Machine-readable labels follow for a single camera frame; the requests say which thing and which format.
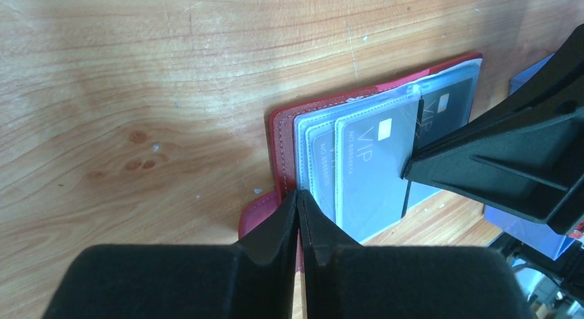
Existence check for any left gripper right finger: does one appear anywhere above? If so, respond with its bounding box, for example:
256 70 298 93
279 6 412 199
297 191 532 318

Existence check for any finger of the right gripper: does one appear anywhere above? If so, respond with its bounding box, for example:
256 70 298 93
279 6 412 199
404 26 583 235

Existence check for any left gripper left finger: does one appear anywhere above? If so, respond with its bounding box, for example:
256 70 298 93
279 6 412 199
43 193 299 318

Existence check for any dark VIP credit card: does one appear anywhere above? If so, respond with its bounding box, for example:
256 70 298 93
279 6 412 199
401 77 475 220

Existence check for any red leather card holder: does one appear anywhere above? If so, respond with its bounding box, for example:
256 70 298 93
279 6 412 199
238 52 483 239

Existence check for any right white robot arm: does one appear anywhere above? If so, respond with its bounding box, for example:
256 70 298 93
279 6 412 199
405 26 583 302

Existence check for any grey VIP credit card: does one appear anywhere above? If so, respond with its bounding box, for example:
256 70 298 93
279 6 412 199
335 99 420 243

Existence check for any blue plastic organizer box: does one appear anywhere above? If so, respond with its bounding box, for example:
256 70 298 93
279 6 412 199
483 53 584 262

